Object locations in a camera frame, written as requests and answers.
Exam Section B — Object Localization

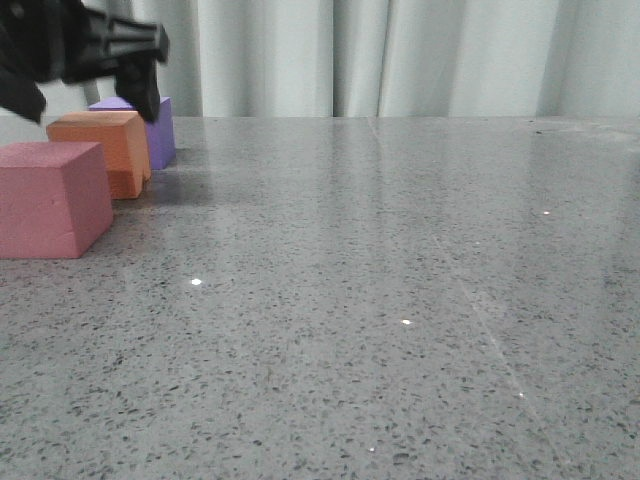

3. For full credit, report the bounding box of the orange foam cube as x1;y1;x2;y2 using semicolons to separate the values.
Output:
46;110;151;200

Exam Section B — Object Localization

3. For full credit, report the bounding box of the purple foam cube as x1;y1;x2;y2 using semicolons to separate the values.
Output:
89;96;176;170

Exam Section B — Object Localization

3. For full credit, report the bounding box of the grey-green curtain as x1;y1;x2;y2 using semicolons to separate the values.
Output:
0;0;640;127

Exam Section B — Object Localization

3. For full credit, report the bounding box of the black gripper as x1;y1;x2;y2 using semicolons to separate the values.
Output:
1;1;169;124

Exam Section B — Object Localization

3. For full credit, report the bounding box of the red foam cube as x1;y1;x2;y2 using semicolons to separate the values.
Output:
1;142;113;259

